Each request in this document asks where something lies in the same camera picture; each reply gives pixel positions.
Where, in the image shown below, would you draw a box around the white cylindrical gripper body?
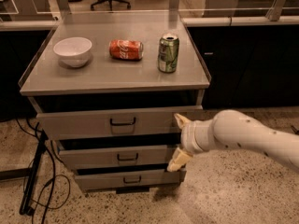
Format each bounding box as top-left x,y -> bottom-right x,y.
180,120 -> 217,154

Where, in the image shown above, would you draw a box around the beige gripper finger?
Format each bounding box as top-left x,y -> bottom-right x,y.
167,147 -> 192,172
174,113 -> 191,129

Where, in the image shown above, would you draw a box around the grey drawer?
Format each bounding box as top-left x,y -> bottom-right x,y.
59,145 -> 178,170
75,168 -> 186,191
37,105 -> 202,140

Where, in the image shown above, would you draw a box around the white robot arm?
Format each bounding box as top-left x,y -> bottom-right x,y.
167,110 -> 299,172

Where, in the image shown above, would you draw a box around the grey top drawer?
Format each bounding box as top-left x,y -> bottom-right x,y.
37,105 -> 202,140

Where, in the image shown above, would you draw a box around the grey bottom drawer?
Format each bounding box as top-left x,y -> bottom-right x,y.
75,168 -> 186,191

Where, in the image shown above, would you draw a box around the grey metal drawer cabinet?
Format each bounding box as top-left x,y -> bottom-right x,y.
17,10 -> 211,195

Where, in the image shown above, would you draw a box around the green soda can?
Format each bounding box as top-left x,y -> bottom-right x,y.
157,33 -> 179,73

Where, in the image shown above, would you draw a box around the crushed red cola can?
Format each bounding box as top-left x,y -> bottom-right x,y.
109,39 -> 143,61

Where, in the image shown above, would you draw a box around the white ceramic bowl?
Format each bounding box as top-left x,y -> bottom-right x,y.
53,37 -> 93,67

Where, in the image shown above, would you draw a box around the black metal floor stand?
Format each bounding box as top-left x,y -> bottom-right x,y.
19,132 -> 47,216

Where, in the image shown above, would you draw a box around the dark lower wall cabinets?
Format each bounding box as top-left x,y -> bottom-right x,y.
189,25 -> 299,109

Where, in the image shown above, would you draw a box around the black floor cables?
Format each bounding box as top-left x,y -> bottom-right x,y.
14,119 -> 72,224

